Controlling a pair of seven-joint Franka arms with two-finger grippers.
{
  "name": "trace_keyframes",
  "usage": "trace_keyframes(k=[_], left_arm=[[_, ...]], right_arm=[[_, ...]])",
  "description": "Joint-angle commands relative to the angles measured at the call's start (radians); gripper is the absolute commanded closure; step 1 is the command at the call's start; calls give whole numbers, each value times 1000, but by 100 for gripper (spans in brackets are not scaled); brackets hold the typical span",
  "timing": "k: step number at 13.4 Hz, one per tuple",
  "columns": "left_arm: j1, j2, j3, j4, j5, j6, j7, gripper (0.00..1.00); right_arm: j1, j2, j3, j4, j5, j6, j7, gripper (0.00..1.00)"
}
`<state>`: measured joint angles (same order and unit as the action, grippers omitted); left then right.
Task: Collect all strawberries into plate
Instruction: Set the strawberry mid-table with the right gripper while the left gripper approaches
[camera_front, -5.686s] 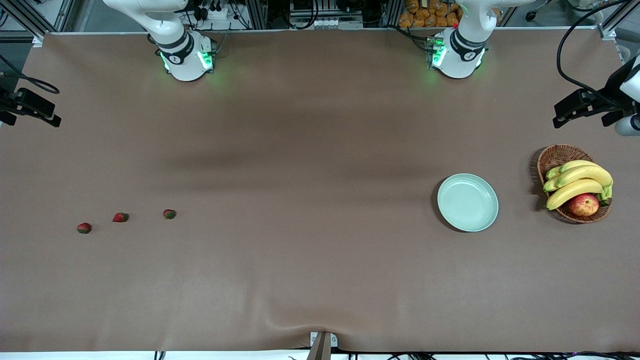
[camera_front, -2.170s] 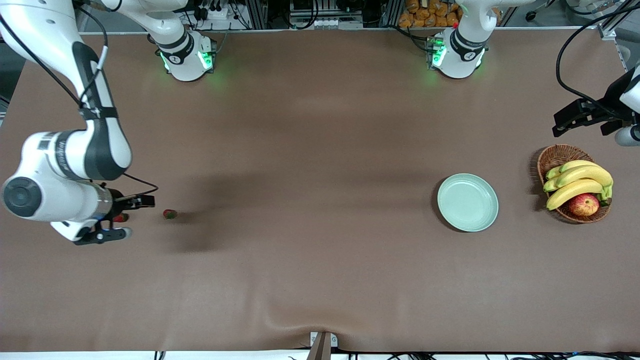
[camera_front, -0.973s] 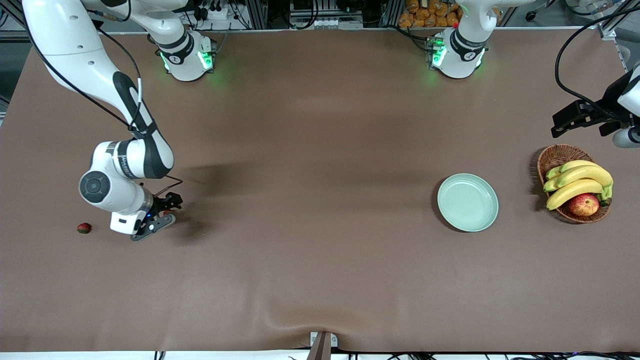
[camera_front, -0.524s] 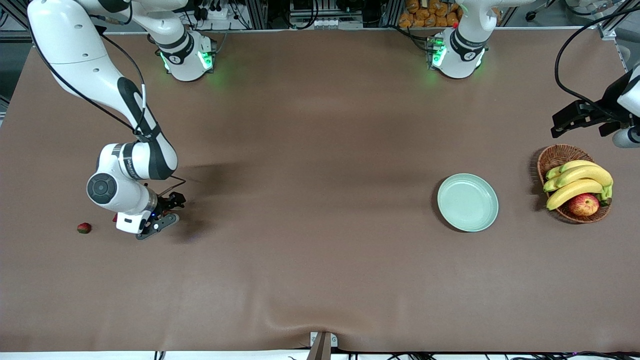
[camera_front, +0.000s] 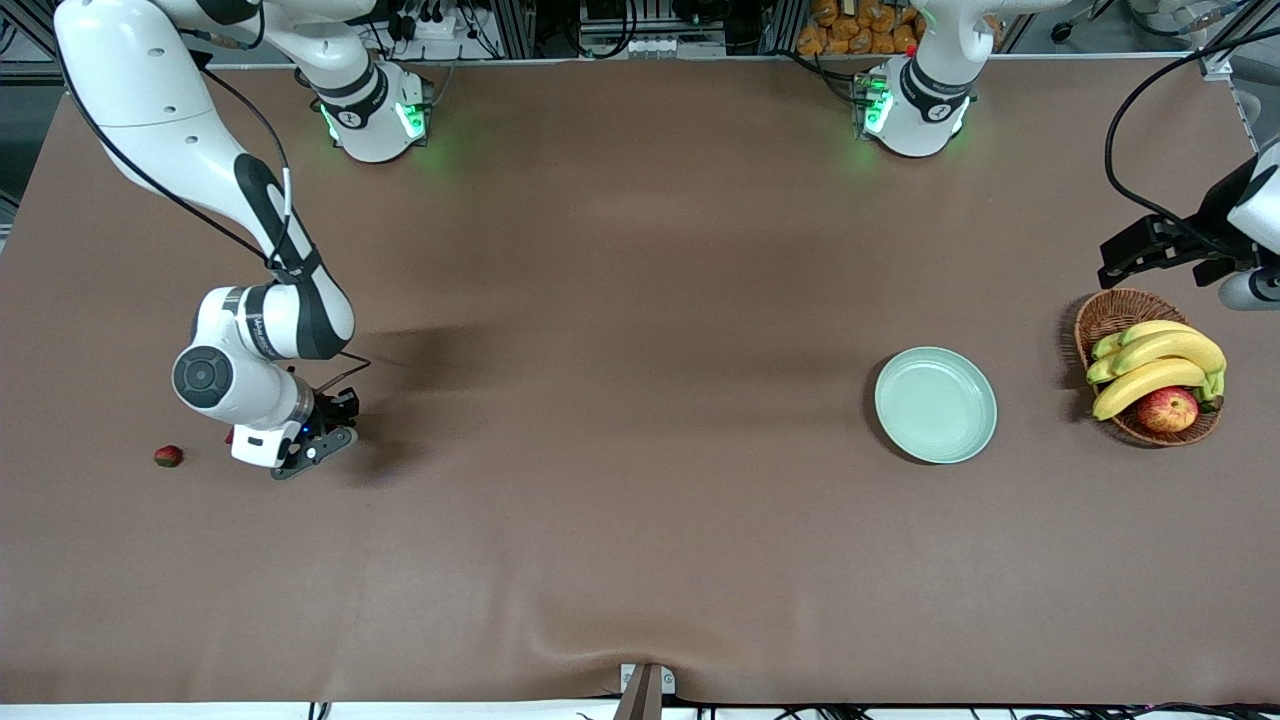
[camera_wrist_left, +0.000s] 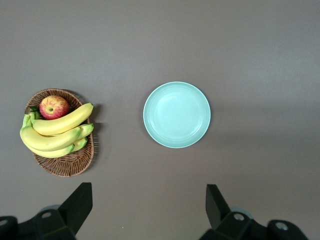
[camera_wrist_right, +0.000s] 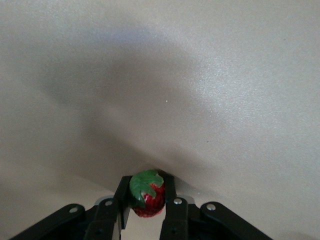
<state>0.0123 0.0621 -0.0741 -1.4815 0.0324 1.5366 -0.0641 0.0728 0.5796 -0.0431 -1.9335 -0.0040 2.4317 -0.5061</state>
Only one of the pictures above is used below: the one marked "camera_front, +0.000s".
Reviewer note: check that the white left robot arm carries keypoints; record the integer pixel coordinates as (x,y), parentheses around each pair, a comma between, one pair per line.
(930,100)

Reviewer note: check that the bag of orange buns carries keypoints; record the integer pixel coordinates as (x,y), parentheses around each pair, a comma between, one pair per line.
(850,30)

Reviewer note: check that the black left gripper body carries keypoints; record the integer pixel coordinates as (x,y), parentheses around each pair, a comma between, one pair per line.
(1207,233)

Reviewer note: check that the white power strip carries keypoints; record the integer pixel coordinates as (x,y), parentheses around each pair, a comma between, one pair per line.
(440,27)

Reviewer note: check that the light green round plate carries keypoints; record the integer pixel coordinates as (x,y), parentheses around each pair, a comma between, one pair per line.
(936,405)

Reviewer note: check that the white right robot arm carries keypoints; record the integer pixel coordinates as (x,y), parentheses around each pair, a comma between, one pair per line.
(150,90)

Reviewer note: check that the brown table cloth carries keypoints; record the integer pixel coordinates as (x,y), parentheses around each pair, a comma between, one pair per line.
(640,300)

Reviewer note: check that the red apple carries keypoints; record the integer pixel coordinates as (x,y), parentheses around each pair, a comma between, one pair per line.
(1167,410)

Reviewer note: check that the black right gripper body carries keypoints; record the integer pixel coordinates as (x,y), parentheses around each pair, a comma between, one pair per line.
(328,409)

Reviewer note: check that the white connector block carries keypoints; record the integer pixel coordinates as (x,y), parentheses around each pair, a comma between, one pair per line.
(650,46)

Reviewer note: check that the brown wicker basket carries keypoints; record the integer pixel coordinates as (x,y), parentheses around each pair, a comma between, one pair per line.
(1115,312)

